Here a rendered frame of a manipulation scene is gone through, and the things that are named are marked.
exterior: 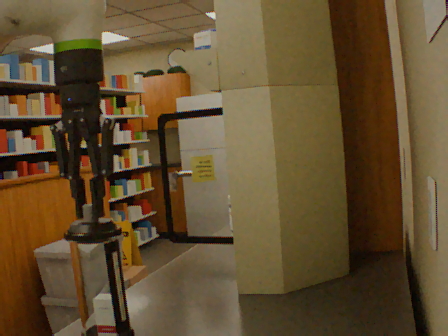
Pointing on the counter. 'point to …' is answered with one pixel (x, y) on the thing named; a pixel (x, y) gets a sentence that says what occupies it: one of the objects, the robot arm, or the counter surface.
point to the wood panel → (368, 125)
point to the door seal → (165, 178)
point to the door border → (167, 166)
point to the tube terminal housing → (283, 143)
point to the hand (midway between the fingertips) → (88, 198)
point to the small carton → (205, 40)
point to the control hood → (201, 66)
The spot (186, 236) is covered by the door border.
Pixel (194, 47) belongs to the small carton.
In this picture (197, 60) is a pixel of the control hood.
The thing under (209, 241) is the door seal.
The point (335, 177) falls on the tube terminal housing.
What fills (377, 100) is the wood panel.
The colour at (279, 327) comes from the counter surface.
